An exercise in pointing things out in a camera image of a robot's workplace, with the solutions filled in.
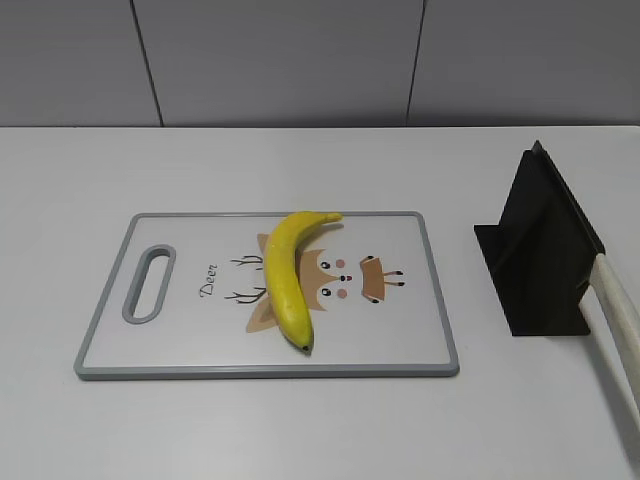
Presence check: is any yellow plastic banana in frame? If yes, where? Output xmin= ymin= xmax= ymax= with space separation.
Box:
xmin=264 ymin=211 xmax=343 ymax=355

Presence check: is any grey-rimmed deer cutting board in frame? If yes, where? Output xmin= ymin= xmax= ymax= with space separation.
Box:
xmin=74 ymin=211 xmax=459 ymax=380

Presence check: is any black knife stand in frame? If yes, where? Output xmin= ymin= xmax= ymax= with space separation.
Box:
xmin=474 ymin=141 xmax=605 ymax=337

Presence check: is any white-handled kitchen knife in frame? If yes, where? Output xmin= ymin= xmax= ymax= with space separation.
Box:
xmin=537 ymin=141 xmax=640 ymax=421

